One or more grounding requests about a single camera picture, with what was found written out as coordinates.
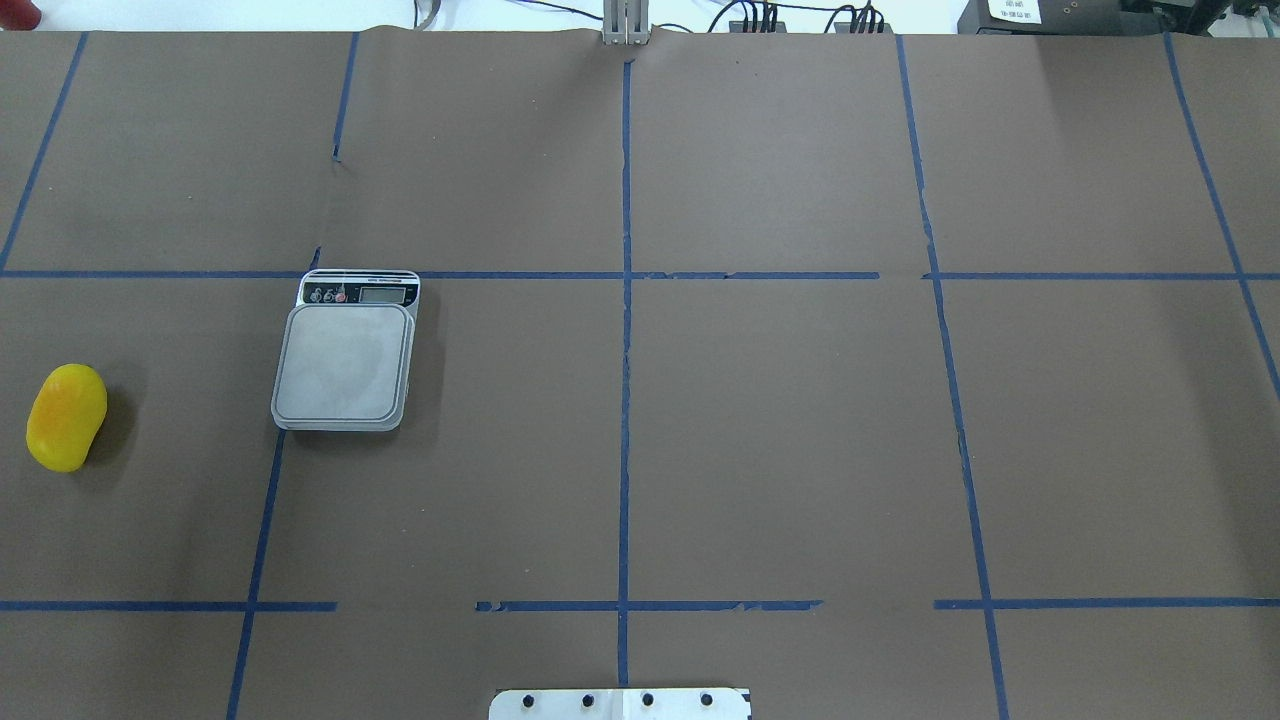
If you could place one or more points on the yellow mango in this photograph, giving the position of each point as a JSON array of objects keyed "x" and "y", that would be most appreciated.
[{"x": 68, "y": 412}]

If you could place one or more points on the brown paper table cover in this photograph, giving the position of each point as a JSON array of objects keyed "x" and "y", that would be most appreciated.
[{"x": 910, "y": 377}]

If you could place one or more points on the grey digital kitchen scale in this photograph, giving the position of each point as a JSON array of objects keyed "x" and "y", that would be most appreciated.
[{"x": 346, "y": 351}]

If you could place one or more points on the white metal mounting plate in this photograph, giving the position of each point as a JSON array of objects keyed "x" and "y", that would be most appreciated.
[{"x": 622, "y": 703}]

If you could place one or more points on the black power strip left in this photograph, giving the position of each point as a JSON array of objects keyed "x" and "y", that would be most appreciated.
[{"x": 762, "y": 26}]

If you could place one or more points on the dark grey control box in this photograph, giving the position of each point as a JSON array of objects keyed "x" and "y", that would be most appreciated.
[{"x": 1074, "y": 18}]

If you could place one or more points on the red object at corner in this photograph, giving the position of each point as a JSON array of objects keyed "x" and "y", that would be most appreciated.
[{"x": 20, "y": 15}]

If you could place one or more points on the grey aluminium profile post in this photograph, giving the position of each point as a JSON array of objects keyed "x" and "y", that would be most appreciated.
[{"x": 626, "y": 22}]

